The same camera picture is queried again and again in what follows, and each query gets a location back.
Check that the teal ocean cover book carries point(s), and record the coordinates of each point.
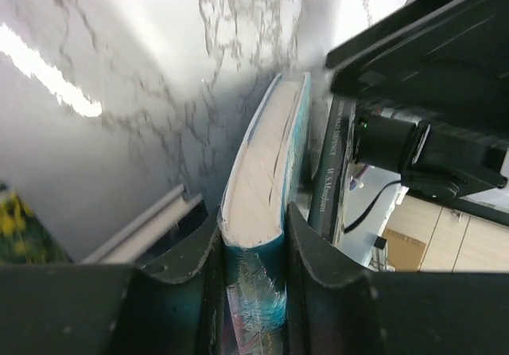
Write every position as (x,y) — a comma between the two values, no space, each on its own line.
(263,181)

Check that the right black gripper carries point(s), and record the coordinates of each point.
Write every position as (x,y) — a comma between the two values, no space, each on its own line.
(430,51)

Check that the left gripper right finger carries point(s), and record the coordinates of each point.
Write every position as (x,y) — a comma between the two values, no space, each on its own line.
(337,306)

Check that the aluminium mounting rail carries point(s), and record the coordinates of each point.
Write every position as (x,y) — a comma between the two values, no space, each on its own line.
(144,231)

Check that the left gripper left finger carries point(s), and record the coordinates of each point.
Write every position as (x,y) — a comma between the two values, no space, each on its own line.
(172,305)

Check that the black moon sixpence book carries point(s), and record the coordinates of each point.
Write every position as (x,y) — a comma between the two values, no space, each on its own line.
(331,183)

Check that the green forest cover book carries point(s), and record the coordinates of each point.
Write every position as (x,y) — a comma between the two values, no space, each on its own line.
(24,239)

